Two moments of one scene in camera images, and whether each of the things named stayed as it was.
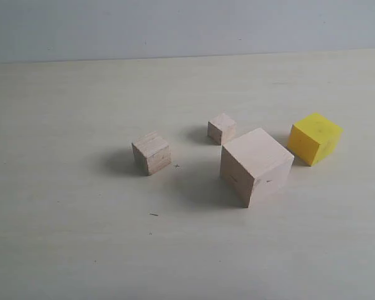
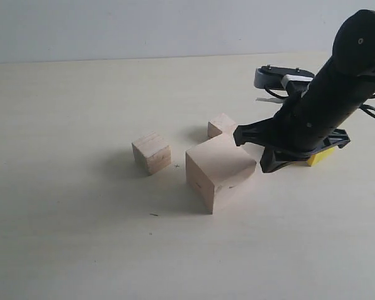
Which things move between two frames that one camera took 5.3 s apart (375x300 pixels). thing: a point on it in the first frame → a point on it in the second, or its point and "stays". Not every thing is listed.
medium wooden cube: x=152 y=149 stays
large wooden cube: x=254 y=166 → x=215 y=164
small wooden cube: x=221 y=128 stays
